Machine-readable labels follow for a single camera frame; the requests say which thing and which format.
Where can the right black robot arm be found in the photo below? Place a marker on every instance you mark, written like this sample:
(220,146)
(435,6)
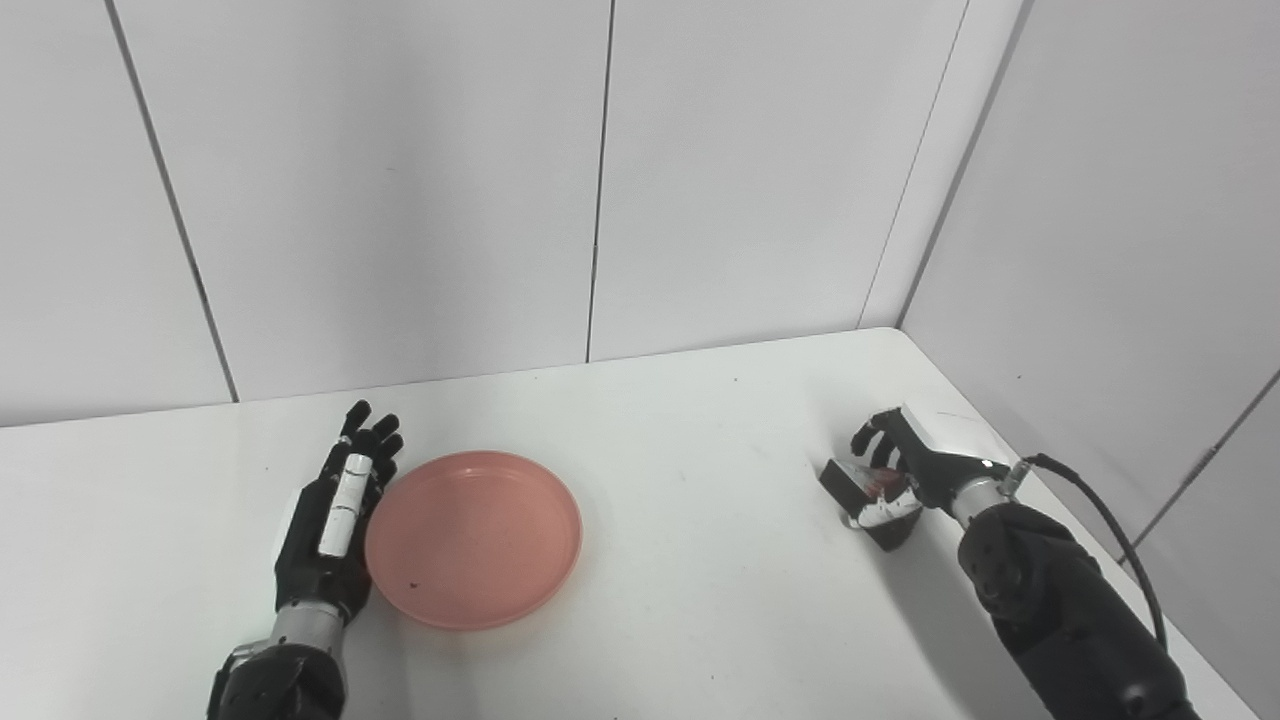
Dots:
(1060,610)

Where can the chocolate cake slice with fruit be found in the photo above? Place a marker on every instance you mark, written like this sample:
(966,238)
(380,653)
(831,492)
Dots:
(848,488)

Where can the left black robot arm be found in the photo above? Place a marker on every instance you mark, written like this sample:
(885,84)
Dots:
(285,680)

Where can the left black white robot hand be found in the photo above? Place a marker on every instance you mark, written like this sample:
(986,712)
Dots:
(315,570)

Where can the pink round plate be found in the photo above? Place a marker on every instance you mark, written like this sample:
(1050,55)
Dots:
(475,540)

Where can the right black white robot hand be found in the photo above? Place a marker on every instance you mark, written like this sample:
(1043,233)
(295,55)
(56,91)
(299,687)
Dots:
(940,470)

